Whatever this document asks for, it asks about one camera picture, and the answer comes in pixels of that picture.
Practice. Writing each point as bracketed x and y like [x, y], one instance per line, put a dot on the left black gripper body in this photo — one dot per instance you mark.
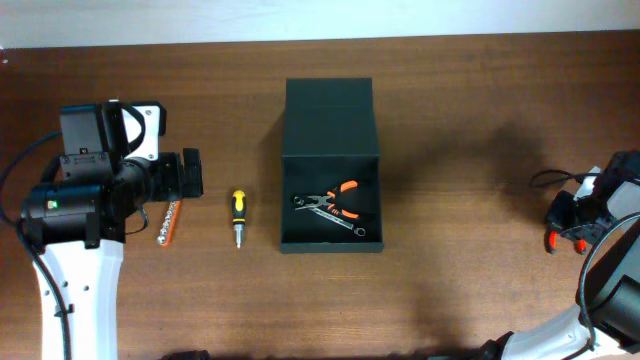
[163, 180]

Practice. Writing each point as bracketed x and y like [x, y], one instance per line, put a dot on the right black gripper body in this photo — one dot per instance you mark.
[581, 218]

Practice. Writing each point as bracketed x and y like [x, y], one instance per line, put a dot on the orange black long-nose pliers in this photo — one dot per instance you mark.
[337, 193]

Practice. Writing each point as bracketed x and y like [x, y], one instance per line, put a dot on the silver ring wrench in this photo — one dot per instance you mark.
[345, 224]

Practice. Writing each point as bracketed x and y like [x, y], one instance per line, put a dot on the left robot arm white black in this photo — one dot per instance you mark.
[75, 231]

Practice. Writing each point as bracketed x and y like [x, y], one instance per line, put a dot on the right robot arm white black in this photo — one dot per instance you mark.
[604, 321]

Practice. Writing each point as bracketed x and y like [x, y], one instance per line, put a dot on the yellow black stubby screwdriver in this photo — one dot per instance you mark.
[239, 208]

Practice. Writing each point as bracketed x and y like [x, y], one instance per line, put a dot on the black open gift box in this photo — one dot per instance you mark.
[329, 137]

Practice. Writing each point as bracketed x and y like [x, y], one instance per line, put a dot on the orange socket bit rail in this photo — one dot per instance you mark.
[169, 224]

